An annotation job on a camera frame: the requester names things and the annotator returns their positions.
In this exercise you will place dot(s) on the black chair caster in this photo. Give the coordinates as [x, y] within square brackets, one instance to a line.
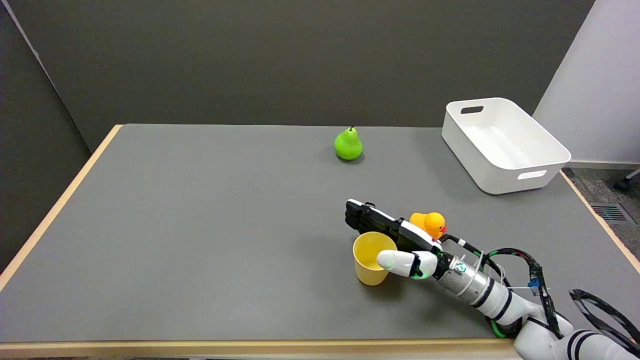
[622, 184]

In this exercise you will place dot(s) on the black floor vent grille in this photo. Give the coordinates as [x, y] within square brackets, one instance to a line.
[610, 212]

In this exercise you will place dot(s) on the yellow rubber duck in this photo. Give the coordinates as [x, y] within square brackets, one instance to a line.
[429, 223]

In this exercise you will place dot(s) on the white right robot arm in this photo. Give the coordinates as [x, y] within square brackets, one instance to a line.
[505, 302]

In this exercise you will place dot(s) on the white plastic bin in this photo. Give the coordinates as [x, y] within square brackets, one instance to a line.
[505, 145]

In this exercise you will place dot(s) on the green toy pear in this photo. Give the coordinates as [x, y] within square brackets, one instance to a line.
[348, 144]

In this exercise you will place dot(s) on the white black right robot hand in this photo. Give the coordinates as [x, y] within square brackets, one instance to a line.
[400, 235]

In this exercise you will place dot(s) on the yellow plastic cup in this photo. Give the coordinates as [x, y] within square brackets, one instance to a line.
[369, 262]

